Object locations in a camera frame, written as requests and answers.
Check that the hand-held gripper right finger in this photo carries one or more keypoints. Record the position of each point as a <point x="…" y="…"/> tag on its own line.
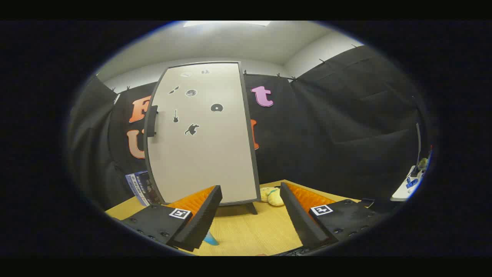
<point x="298" y="219"/>

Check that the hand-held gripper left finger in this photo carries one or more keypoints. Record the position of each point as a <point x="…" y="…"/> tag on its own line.
<point x="203" y="219"/>

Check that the blue cosmetic tube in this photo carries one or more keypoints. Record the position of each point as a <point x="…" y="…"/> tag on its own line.
<point x="210" y="239"/>

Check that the yellow plush toy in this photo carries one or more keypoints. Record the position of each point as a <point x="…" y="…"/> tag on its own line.
<point x="275" y="198"/>

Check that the grey cabinet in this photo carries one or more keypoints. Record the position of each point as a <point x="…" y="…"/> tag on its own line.
<point x="251" y="208"/>

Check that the dark blue book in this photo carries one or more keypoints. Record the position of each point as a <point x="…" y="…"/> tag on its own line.
<point x="152" y="190"/>

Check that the light blue book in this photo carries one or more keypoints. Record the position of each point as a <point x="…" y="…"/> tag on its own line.
<point x="134" y="186"/>

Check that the black backdrop cloth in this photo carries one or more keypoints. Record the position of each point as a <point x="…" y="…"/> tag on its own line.
<point x="326" y="134"/>

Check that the white side table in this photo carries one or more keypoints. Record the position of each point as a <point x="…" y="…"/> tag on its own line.
<point x="401" y="192"/>

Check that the ceiling light panel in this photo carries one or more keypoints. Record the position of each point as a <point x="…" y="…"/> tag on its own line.
<point x="226" y="23"/>

